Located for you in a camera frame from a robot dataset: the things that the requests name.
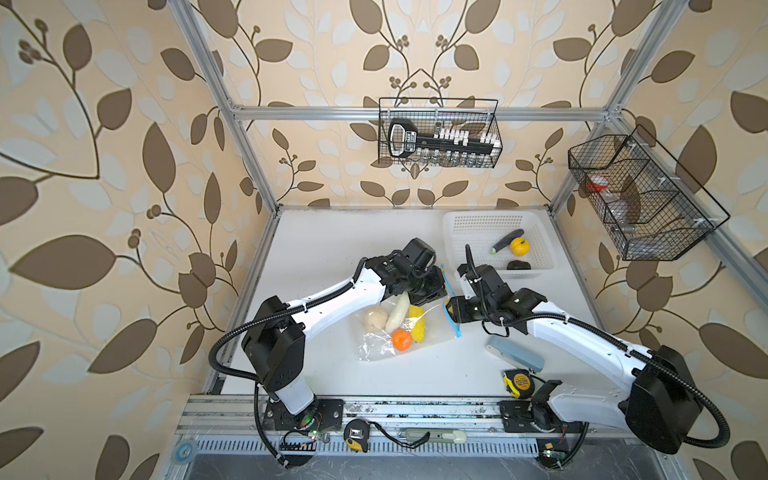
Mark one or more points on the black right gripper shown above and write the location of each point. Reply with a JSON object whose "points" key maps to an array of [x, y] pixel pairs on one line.
{"points": [[457, 312]]}

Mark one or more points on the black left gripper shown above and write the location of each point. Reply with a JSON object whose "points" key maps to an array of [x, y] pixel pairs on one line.
{"points": [[439, 286]]}

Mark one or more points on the white radish with green leaves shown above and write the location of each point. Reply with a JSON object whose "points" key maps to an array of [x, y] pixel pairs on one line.
{"points": [[398, 314]]}

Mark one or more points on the clear zip bag blue zipper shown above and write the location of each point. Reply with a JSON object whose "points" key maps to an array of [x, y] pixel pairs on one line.
{"points": [[377, 346]]}

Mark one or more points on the beige potato toy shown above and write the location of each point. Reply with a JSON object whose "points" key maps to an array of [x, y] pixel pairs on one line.
{"points": [[375, 319]]}

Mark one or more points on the yellow orange with green stem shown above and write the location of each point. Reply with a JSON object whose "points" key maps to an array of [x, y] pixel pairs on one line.
{"points": [[519, 247]]}

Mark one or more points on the yellow corn toy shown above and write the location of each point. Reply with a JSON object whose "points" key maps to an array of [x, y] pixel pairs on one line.
{"points": [[416, 323]]}

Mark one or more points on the orange toy fruit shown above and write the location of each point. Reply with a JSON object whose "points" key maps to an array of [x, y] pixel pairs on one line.
{"points": [[401, 340]]}

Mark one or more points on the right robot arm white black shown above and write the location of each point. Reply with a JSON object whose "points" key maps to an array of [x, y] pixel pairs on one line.
{"points": [[652, 392]]}

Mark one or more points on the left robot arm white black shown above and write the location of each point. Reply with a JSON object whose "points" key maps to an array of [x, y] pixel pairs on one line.
{"points": [[269, 350]]}

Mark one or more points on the dark eggplant toy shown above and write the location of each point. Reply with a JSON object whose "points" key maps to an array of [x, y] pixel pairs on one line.
{"points": [[518, 265]]}

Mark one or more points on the light blue case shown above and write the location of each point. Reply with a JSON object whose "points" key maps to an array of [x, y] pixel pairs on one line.
{"points": [[515, 354]]}

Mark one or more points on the white plastic perforated basket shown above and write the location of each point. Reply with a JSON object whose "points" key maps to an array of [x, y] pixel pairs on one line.
{"points": [[480, 230]]}

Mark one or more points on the yellow black tape measure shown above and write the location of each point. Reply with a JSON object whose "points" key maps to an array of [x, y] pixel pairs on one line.
{"points": [[518, 383]]}

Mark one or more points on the pale green utility knife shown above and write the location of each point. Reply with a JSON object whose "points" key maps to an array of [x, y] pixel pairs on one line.
{"points": [[419, 436]]}

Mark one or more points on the black tool in wire basket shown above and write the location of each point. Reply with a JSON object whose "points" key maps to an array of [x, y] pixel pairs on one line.
{"points": [[403, 139]]}

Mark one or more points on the black wire basket back wall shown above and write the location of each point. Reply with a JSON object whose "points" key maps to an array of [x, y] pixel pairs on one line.
{"points": [[473, 114]]}

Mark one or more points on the black wire basket wall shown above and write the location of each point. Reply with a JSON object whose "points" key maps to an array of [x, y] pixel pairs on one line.
{"points": [[473, 114], [656, 208]]}

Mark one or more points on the red item in wire basket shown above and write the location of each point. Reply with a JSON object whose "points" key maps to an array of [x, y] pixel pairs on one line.
{"points": [[596, 183]]}

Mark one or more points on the black tape measure on rail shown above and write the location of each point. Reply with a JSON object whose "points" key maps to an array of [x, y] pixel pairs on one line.
{"points": [[356, 435]]}

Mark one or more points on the black wire basket right wall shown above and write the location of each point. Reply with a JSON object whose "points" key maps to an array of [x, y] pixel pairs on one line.
{"points": [[656, 208]]}

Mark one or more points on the aluminium frame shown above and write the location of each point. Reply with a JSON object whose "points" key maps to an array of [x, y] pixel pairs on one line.
{"points": [[608, 117]]}

